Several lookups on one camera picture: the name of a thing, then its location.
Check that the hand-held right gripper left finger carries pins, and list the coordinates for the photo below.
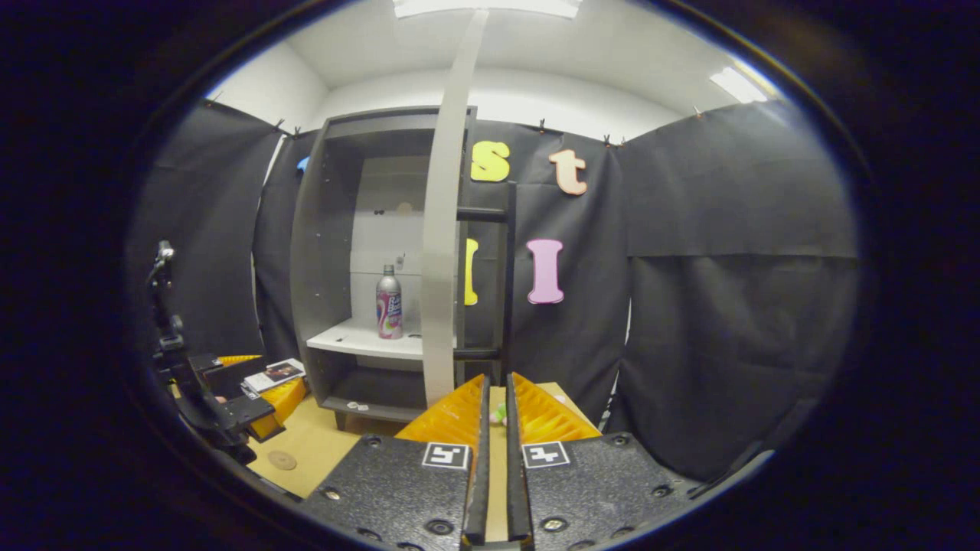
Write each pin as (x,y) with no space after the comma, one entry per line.
(478,490)

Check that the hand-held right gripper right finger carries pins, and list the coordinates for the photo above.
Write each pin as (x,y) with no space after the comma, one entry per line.
(517,490)

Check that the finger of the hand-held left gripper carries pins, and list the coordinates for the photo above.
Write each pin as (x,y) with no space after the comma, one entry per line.
(245,412)
(230,379)

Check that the round brown coaster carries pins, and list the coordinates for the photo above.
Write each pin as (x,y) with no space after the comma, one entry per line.
(282,460)

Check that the grey cabinet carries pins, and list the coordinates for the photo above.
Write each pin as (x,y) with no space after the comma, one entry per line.
(321,252)

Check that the silver and pink bottle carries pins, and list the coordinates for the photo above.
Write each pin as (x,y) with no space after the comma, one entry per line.
(389,306)

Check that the grey cabinet door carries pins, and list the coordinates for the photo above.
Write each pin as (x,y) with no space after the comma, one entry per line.
(444,268)

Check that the white cabinet shelf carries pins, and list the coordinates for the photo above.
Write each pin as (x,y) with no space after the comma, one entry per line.
(352,340)

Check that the white cover book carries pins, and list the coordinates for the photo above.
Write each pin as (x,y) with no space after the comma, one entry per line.
(276,375)

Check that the green and pink plush toy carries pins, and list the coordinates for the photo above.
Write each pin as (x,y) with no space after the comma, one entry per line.
(499,415)

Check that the black backdrop cloth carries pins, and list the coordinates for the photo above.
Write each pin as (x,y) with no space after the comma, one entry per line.
(727,306)

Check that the long ceiling light panel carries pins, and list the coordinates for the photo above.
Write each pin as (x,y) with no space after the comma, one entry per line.
(490,6)

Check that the small ceiling light panel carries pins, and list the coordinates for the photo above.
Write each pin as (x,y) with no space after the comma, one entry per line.
(736,84)

